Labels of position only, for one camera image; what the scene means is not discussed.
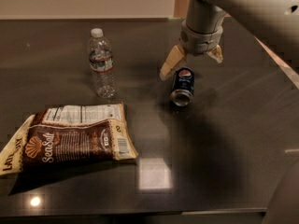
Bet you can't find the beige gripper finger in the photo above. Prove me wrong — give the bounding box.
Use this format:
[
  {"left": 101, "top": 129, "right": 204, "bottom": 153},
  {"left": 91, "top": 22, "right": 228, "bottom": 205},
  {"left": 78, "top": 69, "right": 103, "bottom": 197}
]
[
  {"left": 160, "top": 45, "right": 186, "bottom": 80},
  {"left": 207, "top": 45, "right": 223, "bottom": 63}
]

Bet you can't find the blue pepsi can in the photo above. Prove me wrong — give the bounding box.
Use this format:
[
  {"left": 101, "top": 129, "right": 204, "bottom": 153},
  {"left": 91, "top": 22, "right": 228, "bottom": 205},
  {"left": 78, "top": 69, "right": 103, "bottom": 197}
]
[{"left": 170, "top": 67, "right": 194, "bottom": 107}]

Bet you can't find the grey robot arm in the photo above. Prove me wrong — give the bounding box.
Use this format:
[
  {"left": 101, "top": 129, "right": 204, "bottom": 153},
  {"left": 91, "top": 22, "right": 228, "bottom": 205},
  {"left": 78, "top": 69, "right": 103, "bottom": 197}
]
[{"left": 160, "top": 0, "right": 299, "bottom": 79}]

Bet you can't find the clear plastic water bottle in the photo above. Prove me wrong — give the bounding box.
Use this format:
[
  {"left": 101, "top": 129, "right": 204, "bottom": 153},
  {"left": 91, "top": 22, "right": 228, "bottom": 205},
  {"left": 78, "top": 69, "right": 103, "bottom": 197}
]
[{"left": 88, "top": 28, "right": 116, "bottom": 99}]

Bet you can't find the brown sea salt chip bag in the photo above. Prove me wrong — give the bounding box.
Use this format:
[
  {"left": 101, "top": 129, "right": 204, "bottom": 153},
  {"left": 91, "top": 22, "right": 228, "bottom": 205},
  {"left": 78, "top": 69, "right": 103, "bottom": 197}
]
[{"left": 0, "top": 104, "right": 137, "bottom": 175}]

